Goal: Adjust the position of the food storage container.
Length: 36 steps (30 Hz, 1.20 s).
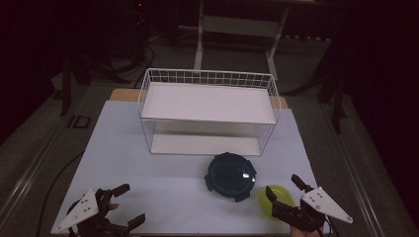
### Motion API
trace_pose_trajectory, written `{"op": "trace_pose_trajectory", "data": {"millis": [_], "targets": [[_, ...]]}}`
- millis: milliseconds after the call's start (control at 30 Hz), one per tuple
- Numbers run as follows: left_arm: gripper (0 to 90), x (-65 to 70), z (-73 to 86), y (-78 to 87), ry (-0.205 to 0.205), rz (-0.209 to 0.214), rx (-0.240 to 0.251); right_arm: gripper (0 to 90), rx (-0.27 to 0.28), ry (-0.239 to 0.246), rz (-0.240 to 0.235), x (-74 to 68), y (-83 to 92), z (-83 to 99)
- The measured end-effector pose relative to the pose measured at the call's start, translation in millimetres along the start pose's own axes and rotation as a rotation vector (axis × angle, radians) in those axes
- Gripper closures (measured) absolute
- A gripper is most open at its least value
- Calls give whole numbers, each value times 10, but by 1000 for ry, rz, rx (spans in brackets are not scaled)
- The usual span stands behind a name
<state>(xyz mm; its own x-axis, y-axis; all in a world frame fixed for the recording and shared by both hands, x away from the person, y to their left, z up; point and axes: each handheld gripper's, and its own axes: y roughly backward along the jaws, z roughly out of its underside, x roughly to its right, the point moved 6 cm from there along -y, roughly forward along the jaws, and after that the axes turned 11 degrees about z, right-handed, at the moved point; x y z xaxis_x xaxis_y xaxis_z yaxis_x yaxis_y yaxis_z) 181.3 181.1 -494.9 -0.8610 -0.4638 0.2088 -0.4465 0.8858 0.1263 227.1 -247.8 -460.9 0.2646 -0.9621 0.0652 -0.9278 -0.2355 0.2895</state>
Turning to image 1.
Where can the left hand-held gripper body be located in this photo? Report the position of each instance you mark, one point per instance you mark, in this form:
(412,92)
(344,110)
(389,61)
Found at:
(84,207)

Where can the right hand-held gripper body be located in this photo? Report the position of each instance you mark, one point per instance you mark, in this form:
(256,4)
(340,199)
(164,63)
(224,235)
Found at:
(324,204)

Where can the green plastic container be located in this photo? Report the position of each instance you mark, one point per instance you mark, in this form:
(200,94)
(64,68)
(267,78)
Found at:
(285,196)

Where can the glass container with dark blue lid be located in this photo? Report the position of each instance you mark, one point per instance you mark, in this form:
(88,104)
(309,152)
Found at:
(230,176)

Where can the person's left hand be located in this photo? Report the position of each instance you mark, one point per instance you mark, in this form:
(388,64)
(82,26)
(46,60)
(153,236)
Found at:
(113,206)

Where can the person's right hand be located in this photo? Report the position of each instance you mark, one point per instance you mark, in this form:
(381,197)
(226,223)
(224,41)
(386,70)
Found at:
(304,233)

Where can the white table mat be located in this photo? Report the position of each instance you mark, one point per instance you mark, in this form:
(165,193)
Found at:
(131,171)

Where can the black stand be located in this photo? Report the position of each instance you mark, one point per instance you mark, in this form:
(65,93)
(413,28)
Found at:
(66,89)
(336,105)

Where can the wooden table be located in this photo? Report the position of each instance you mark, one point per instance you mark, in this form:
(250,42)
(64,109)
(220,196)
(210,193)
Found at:
(125,94)

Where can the dark equipment tower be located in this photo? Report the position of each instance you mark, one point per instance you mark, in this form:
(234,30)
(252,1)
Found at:
(140,19)

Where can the metal floor rail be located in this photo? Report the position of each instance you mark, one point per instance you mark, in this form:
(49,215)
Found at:
(359,177)
(29,171)

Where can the black rectangular floor frame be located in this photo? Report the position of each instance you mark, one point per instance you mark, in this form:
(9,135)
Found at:
(69,122)

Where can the white metal stand frame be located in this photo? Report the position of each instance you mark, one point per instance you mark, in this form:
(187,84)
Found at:
(198,49)

